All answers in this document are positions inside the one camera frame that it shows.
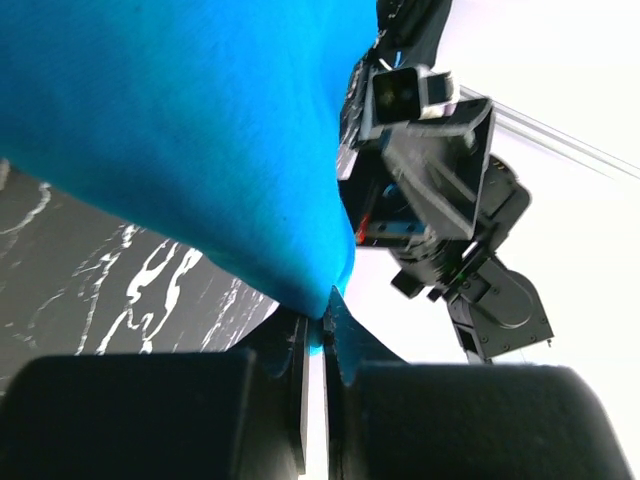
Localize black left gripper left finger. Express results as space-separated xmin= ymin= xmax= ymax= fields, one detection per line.
xmin=1 ymin=312 xmax=308 ymax=479

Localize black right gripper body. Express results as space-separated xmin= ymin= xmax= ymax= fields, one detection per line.
xmin=338 ymin=55 xmax=495 ymax=248

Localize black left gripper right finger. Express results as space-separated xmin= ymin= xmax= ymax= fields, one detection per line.
xmin=323 ymin=291 xmax=632 ymax=479

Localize bright blue t shirt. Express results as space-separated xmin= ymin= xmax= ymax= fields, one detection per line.
xmin=0 ymin=0 xmax=381 ymax=357

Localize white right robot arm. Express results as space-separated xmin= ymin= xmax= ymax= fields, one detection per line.
xmin=339 ymin=56 xmax=553 ymax=364

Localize folded black t shirt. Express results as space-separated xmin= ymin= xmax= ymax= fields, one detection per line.
xmin=374 ymin=0 xmax=452 ymax=67

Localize black marbled table mat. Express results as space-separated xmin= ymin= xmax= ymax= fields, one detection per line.
xmin=1 ymin=162 xmax=275 ymax=356

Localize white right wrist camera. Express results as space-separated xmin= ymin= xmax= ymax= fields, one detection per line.
xmin=358 ymin=64 xmax=460 ymax=141

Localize right aluminium corner post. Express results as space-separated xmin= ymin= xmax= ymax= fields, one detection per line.
xmin=457 ymin=83 xmax=640 ymax=182

